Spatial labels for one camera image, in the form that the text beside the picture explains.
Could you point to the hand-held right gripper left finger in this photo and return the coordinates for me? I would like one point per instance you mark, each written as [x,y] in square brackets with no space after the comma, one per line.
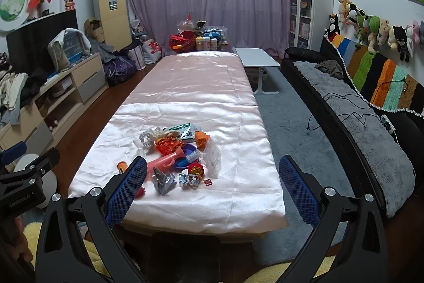
[127,191]

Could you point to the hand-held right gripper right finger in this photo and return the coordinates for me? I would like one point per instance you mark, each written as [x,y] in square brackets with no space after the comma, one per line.
[298,191]

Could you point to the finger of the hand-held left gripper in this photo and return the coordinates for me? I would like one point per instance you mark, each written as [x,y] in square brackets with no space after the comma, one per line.
[13,149]
[41,165]

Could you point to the small red plastic piece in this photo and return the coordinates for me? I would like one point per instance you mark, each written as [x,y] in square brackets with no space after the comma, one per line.
[141,192]

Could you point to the small orange bottle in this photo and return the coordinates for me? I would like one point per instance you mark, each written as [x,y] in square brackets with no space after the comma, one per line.
[122,167]

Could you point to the silver foil pack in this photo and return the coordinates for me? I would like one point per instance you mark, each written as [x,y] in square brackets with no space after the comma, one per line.
[162,182]

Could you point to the pink toy trumpet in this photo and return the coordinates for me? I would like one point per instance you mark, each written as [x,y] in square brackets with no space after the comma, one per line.
[162,163]

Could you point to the white tissue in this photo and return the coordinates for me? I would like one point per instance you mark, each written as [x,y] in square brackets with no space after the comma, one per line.
[145,138]

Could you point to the silver wrapper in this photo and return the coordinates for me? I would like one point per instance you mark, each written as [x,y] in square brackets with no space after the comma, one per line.
[187,180]

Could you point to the red gold foil wrapper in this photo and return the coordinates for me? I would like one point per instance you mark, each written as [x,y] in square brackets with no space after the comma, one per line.
[167,145]

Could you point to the blue plastic dish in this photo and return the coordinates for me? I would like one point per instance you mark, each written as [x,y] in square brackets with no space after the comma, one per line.
[182,164]

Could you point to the red gold ball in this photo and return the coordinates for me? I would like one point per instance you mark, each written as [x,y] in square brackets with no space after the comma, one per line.
[195,169]

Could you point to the blue purple plastic bowl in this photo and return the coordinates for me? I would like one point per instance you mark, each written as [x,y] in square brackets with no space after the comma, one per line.
[188,149]

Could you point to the small red knot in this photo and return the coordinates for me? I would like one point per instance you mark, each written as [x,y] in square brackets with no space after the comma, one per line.
[208,183]

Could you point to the black trash bin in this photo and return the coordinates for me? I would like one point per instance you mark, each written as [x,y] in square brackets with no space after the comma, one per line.
[182,256]

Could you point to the clear plastic bag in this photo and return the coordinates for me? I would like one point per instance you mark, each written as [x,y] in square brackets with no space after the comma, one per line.
[212,160]

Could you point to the person's left hand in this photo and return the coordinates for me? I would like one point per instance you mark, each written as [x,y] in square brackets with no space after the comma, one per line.
[21,236]

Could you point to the white round stool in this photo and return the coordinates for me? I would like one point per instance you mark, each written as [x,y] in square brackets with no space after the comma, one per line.
[26,163]

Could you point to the grey rug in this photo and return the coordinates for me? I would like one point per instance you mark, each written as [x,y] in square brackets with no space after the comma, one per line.
[291,137]

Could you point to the pile of clothes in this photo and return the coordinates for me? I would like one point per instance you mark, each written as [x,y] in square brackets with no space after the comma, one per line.
[13,87]

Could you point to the yellow fluffy blanket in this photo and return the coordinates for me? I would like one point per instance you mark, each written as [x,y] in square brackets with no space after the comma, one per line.
[96,256]

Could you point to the green white packet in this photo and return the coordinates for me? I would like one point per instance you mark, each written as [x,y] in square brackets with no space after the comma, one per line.
[184,132]

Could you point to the black sofa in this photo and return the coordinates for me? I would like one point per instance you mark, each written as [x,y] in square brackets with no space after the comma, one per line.
[333,114]

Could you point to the grey fluffy throw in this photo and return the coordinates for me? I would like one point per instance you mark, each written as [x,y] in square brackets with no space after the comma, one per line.
[364,137]

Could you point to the wooden television cabinet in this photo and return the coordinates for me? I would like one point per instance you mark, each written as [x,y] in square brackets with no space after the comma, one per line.
[89,70]

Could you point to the black television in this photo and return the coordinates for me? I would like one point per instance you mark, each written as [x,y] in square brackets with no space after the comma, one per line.
[33,41]

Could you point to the white power strip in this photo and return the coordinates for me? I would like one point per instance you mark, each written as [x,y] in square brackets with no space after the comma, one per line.
[388,124]

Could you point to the blue plastic drawer box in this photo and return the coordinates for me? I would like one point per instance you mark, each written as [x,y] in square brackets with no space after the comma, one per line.
[73,46]

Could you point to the purple bag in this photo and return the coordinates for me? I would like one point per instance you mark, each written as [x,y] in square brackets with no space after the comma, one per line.
[117,69]

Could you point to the grey-brown crumpled cloth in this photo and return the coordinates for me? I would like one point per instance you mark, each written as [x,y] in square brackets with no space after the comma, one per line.
[328,68]

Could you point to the white jacket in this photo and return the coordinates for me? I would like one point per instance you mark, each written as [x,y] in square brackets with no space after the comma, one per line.
[84,39]

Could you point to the white black shopping bag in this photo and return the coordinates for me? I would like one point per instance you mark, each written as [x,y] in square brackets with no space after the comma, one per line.
[137,55]

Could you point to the white side table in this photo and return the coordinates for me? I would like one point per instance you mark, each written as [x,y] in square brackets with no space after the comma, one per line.
[255,57]

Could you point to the red white plastic bag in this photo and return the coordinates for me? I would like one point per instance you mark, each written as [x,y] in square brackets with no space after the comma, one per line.
[153,51]

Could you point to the striped crochet blanket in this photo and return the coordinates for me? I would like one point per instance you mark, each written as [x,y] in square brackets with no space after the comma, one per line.
[384,77]

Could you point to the cardboard box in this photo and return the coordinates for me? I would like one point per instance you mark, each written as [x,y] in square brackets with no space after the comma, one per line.
[94,30]

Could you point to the red plastic basket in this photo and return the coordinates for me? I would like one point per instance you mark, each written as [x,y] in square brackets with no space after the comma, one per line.
[180,40]

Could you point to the cream standing air conditioner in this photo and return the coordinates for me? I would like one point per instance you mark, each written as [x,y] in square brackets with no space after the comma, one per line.
[112,21]

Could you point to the clear cake dome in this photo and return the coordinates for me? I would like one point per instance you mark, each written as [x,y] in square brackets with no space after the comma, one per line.
[186,25]

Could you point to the clear plastic storage box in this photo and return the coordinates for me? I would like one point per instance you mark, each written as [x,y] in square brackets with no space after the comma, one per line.
[215,31]

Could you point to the row of plush toys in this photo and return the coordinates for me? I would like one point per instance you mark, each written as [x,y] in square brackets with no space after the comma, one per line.
[374,26]

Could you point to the round green wall picture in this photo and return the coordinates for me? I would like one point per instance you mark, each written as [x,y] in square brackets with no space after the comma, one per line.
[13,4]

